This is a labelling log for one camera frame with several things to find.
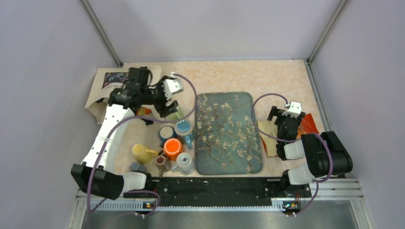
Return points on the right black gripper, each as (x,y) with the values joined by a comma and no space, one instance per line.
(278,112)

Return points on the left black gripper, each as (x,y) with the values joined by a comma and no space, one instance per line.
(162,109)

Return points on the light green mug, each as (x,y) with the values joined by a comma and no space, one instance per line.
(178,115)

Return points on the light blue mug yellow inside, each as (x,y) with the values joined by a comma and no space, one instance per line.
(185,132)

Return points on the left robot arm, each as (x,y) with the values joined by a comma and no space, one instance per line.
(134,98)

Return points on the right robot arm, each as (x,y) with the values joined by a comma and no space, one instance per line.
(325,154)

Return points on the dark blue mug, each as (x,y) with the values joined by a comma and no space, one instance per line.
(165,133)

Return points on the orange mug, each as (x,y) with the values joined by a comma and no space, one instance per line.
(172,148)

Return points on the brown striped mug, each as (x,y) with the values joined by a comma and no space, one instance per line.
(163,165)

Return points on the pale grey mug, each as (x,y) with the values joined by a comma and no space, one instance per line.
(184,164)

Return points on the orange cream snack bag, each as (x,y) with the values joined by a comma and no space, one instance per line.
(269,133)

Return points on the beige canvas tote bag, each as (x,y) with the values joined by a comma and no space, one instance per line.
(105,81)

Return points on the floral blue serving tray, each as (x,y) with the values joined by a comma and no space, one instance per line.
(226,141)

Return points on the small grey cup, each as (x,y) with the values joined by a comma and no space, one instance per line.
(138,167)

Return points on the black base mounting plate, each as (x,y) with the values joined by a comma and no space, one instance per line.
(217,193)

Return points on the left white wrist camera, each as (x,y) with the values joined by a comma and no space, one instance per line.
(172,86)

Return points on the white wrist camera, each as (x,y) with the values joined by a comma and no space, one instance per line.
(172,86)
(294,109)

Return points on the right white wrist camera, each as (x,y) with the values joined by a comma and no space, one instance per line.
(294,109)

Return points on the aluminium frame rail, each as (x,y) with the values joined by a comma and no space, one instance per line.
(335,204)

